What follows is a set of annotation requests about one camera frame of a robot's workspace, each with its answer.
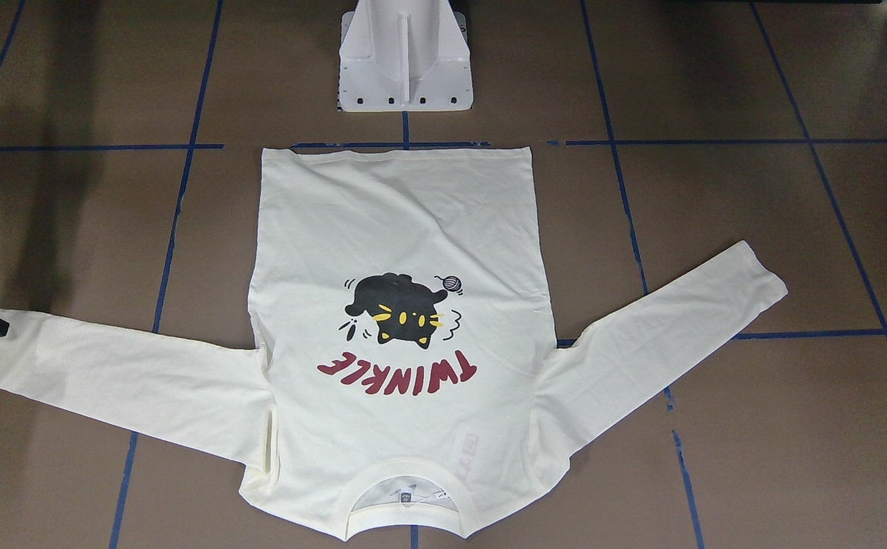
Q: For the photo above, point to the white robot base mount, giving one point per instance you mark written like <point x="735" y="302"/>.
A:
<point x="404" y="56"/>

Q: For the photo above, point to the cream long-sleeve cat shirt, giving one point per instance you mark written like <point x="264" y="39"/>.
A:
<point x="405" y="369"/>

